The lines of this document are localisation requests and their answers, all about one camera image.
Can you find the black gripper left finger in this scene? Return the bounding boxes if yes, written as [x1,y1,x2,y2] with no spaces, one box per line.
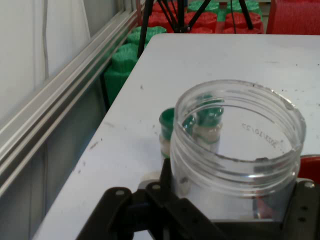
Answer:
[76,157,226,240]

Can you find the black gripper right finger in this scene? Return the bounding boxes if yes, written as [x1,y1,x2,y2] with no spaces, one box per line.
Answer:
[281,178,320,240]

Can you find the clear plastic jar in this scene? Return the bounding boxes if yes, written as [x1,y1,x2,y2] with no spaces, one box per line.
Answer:
[169,79,307,222]

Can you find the red bowl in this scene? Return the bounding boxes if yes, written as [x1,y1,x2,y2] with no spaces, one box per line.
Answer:
[298,154,320,181]

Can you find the green-capped spice bottle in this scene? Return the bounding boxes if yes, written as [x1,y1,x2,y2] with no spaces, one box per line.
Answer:
[158,107,176,160]
[192,93,225,151]

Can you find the green foam puzzle piece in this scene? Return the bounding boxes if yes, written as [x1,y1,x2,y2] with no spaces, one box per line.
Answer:
[103,26,167,111]
[187,0,263,25]

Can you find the black tripod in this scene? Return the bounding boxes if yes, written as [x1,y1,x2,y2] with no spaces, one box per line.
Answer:
[136,0,255,60]

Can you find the large red foam block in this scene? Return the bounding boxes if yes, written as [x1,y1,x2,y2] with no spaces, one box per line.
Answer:
[266,0,320,36]

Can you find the red foam puzzle tiles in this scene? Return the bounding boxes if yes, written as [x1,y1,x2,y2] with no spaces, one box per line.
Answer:
[139,0,265,35]

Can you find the aluminium rail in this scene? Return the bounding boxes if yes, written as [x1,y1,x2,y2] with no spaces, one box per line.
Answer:
[0,0,147,198]

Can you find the white wall cable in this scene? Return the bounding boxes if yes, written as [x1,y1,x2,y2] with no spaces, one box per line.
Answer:
[41,0,51,81]

